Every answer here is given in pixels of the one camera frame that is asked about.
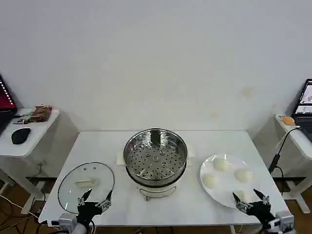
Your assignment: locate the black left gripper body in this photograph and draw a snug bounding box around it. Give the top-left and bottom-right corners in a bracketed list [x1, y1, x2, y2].
[76, 201, 103, 223]

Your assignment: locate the orange round bread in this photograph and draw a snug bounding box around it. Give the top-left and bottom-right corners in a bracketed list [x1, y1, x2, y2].
[281, 116, 296, 126]

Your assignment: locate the white table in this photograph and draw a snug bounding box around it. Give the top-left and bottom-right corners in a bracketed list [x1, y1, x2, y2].
[38, 131, 294, 229]

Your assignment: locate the laptop with red screen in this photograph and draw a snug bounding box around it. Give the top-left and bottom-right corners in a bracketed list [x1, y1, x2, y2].
[0, 74, 19, 137]

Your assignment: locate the white plate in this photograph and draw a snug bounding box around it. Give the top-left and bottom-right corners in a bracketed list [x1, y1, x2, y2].
[199, 153, 259, 209]

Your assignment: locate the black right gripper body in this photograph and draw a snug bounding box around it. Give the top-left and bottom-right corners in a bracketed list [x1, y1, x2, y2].
[245, 201, 275, 224]

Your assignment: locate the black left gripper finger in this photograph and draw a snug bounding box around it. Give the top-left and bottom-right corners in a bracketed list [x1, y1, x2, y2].
[77, 189, 93, 207]
[96, 190, 113, 212]

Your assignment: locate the black cable with adapter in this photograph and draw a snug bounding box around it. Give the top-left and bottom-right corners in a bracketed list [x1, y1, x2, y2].
[268, 125, 302, 194]

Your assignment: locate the brown snack packet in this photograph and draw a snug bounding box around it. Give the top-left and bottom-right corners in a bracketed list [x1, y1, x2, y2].
[28, 105, 54, 122]

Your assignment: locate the steel steamer basket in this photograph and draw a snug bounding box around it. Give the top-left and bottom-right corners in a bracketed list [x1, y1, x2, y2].
[123, 128, 189, 181]

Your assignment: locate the white floor cable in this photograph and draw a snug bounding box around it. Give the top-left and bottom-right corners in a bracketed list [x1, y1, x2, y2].
[0, 194, 41, 219]

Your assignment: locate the white side desk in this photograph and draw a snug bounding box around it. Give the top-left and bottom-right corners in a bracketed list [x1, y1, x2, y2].
[0, 108, 60, 215]
[274, 113, 312, 214]

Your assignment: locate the white steamed bun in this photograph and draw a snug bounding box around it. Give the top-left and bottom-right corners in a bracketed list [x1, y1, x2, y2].
[202, 173, 219, 189]
[235, 190, 252, 203]
[234, 168, 254, 182]
[213, 157, 229, 172]

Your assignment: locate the black computer mouse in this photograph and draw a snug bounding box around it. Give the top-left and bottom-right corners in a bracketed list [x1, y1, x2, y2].
[11, 127, 32, 145]

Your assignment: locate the laptop with white screen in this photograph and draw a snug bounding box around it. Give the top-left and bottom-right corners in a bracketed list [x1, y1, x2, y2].
[291, 78, 312, 134]

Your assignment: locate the glass lid with white handle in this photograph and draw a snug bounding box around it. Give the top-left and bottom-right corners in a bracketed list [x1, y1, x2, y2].
[58, 162, 116, 215]

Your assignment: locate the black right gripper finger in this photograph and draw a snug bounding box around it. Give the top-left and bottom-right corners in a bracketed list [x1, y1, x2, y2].
[232, 192, 254, 212]
[253, 188, 271, 206]

